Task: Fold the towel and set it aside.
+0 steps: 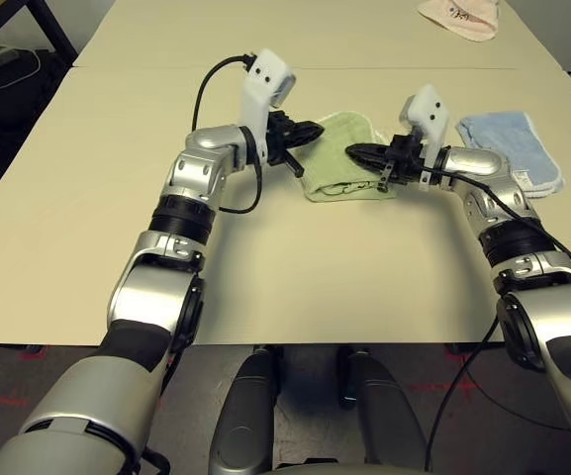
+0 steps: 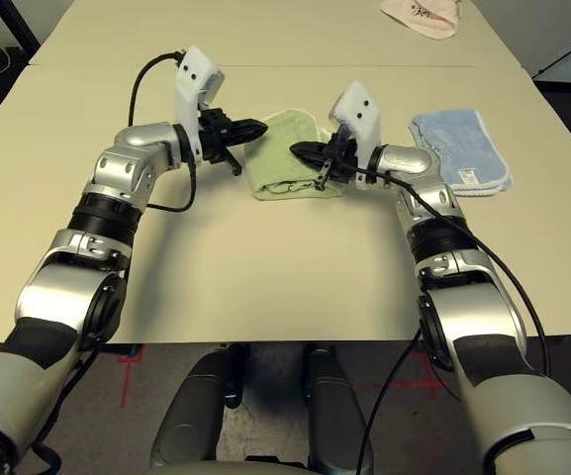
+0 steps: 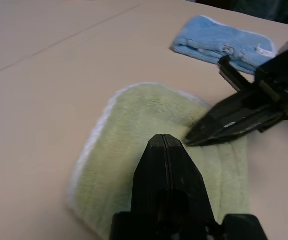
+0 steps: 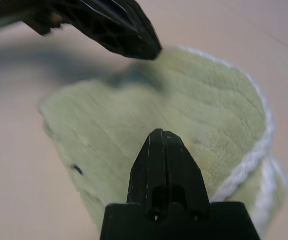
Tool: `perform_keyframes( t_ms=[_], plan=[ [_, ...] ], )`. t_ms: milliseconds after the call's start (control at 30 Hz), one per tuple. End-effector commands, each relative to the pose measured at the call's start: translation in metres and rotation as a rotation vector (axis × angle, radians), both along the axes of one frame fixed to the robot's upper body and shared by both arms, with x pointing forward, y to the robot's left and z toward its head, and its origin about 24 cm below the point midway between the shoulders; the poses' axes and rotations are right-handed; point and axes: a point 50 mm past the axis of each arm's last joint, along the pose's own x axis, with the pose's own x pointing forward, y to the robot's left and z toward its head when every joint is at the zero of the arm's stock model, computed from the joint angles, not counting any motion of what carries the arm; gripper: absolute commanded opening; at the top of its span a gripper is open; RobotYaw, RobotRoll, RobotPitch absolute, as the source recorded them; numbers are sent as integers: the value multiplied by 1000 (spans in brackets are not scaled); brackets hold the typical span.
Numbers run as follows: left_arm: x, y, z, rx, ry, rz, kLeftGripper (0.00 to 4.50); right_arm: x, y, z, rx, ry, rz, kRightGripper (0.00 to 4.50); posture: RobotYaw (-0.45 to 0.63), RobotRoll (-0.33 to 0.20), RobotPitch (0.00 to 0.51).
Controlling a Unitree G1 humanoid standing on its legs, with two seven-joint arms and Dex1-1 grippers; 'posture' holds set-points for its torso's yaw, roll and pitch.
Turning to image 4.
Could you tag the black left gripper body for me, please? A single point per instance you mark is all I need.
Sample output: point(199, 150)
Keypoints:
point(34, 15)

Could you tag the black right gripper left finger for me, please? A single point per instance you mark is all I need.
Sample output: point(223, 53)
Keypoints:
point(148, 175)

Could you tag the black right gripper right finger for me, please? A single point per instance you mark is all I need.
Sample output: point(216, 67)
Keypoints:
point(183, 175)

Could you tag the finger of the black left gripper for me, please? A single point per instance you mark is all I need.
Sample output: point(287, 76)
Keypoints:
point(113, 35)
point(138, 22)

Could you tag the green towel with swan print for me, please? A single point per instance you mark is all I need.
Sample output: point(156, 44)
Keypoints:
point(196, 100)

